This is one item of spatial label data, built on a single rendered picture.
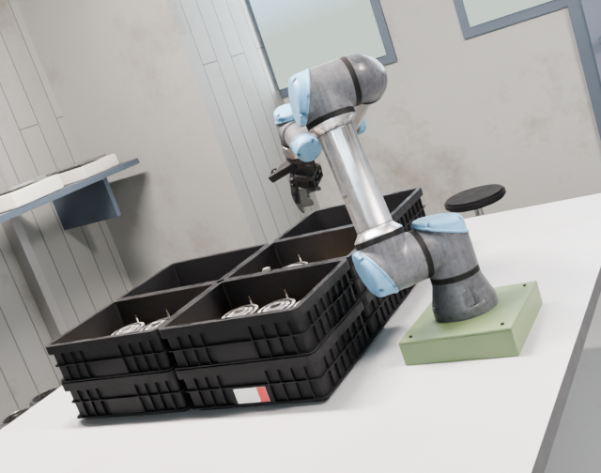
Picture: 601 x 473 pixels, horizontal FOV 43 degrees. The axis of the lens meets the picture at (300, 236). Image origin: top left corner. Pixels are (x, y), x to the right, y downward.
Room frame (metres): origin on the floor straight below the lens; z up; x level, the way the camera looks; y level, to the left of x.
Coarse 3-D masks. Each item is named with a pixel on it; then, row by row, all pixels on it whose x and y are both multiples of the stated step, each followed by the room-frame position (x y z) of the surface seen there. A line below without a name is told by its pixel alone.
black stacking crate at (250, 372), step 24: (360, 312) 1.77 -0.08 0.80; (336, 336) 1.65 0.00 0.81; (360, 336) 1.76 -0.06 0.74; (264, 360) 1.61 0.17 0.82; (288, 360) 1.58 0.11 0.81; (312, 360) 1.55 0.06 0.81; (336, 360) 1.63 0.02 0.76; (192, 384) 1.75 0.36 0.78; (216, 384) 1.71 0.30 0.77; (240, 384) 1.67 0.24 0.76; (264, 384) 1.63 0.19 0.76; (288, 384) 1.61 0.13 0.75; (312, 384) 1.57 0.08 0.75; (336, 384) 1.60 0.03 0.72; (192, 408) 1.75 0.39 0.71; (216, 408) 1.73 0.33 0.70
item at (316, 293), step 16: (272, 272) 1.91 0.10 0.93; (336, 272) 1.73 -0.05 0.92; (320, 288) 1.65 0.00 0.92; (192, 304) 1.87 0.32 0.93; (304, 304) 1.58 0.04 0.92; (208, 320) 1.68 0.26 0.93; (224, 320) 1.65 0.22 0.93; (240, 320) 1.62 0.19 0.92; (256, 320) 1.60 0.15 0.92; (272, 320) 1.58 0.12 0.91; (288, 320) 1.56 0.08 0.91; (176, 336) 1.73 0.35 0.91
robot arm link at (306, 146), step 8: (288, 128) 2.14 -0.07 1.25; (296, 128) 2.12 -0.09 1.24; (304, 128) 2.11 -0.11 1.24; (288, 136) 2.12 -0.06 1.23; (296, 136) 2.09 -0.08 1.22; (304, 136) 2.08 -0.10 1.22; (312, 136) 2.08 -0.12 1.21; (288, 144) 2.12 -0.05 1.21; (296, 144) 2.08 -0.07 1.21; (304, 144) 2.06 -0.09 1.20; (312, 144) 2.06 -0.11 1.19; (296, 152) 2.07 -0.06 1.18; (304, 152) 2.07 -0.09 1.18; (312, 152) 2.08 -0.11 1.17; (320, 152) 2.09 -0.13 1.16; (304, 160) 2.08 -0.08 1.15
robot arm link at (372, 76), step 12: (360, 60) 1.73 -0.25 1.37; (372, 60) 1.75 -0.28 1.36; (360, 72) 1.72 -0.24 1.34; (372, 72) 1.73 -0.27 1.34; (384, 72) 1.77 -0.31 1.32; (360, 84) 1.71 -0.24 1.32; (372, 84) 1.73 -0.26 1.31; (384, 84) 1.77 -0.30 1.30; (372, 96) 1.75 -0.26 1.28; (360, 108) 1.89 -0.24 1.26; (360, 120) 1.99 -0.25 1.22; (360, 132) 2.13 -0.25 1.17
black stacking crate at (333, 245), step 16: (304, 240) 2.19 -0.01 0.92; (320, 240) 2.16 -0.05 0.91; (336, 240) 2.14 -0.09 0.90; (352, 240) 2.11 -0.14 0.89; (272, 256) 2.22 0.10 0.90; (288, 256) 2.23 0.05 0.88; (304, 256) 2.20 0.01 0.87; (320, 256) 2.17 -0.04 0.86; (336, 256) 2.15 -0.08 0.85; (240, 272) 2.07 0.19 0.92; (256, 272) 2.13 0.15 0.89; (352, 272) 1.82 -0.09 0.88; (352, 288) 1.83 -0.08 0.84
